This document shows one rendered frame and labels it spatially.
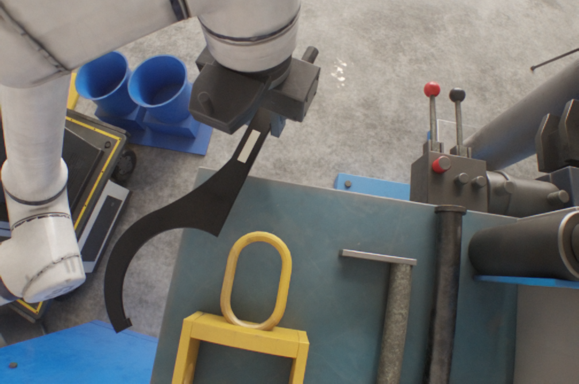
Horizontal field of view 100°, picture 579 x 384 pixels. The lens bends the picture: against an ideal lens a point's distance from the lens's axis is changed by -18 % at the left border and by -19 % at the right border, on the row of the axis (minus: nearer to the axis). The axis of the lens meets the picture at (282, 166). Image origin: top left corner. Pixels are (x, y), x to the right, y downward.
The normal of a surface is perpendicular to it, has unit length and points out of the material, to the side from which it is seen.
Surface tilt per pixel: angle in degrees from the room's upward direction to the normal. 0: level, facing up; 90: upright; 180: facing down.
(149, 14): 91
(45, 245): 37
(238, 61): 90
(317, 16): 0
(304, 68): 0
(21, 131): 73
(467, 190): 0
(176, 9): 103
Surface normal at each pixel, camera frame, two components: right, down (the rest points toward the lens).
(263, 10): 0.22, 0.93
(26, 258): 0.26, -0.40
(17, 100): 0.10, 0.82
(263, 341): 0.00, -0.30
